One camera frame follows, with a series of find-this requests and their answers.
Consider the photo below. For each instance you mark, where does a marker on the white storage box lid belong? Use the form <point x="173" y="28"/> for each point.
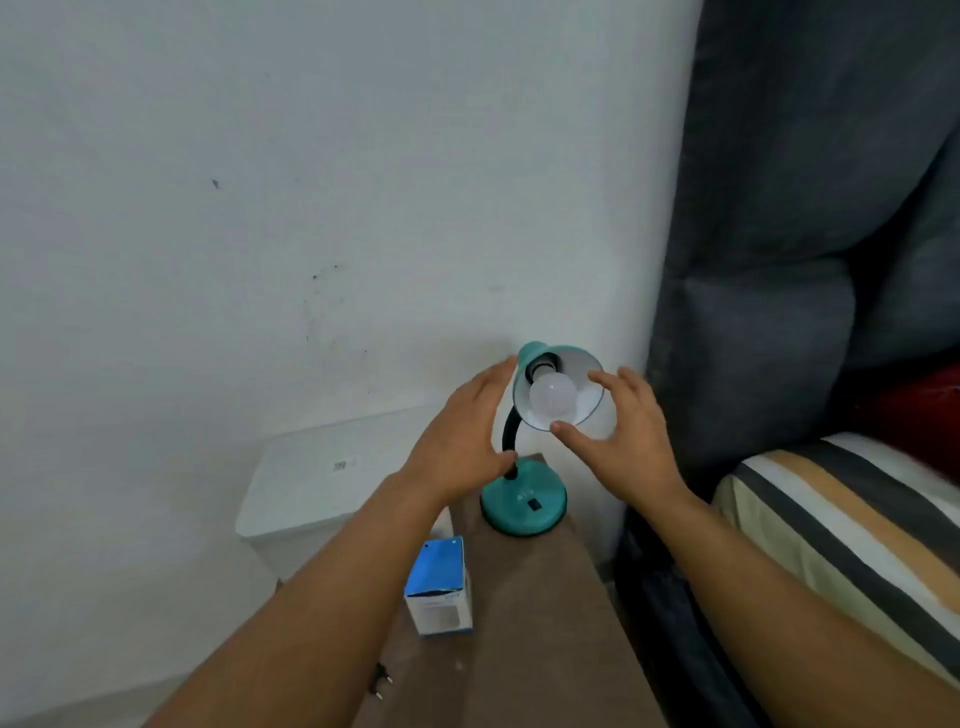
<point x="315" y="487"/>

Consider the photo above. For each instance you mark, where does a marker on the blue white bulb carton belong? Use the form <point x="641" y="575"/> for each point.
<point x="435" y="570"/>

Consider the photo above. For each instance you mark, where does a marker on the teal desk lamp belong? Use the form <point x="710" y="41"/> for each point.
<point x="525" y="510"/>

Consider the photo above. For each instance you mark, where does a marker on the white plastic storage box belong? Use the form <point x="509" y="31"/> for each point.
<point x="277" y="555"/>

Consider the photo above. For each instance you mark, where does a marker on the white light bulb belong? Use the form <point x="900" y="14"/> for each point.
<point x="553" y="397"/>

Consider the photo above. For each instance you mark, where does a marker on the person's left hand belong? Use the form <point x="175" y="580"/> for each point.
<point x="457" y="442"/>

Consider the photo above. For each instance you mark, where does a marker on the red pillow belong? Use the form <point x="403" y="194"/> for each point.
<point x="922" y="420"/>

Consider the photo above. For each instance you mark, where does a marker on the person's right hand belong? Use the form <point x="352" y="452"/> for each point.
<point x="637" y="457"/>

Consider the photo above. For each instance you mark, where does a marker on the person's right forearm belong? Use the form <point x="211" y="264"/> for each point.
<point x="750" y="615"/>

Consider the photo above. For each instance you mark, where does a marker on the striped pillow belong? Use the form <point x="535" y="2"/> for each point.
<point x="862" y="540"/>

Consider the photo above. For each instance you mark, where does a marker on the person's left forearm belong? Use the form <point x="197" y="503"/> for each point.
<point x="315" y="615"/>

